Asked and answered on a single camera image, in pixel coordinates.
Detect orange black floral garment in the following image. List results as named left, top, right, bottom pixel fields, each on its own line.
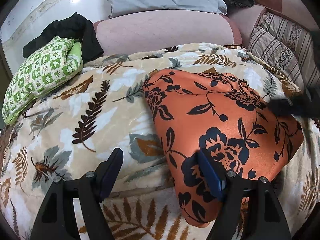
left=142, top=69, right=304, bottom=228

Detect striped beige cushion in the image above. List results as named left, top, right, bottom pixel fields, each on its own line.
left=248, top=12, right=319, bottom=88

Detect beige leaf print blanket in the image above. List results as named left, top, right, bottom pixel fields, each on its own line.
left=1, top=43, right=319, bottom=239

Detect green white patterned pillow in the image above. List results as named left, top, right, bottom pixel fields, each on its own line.
left=2, top=36, right=83, bottom=125

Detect black garment on pillow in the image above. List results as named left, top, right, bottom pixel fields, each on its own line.
left=22, top=12, right=104, bottom=63

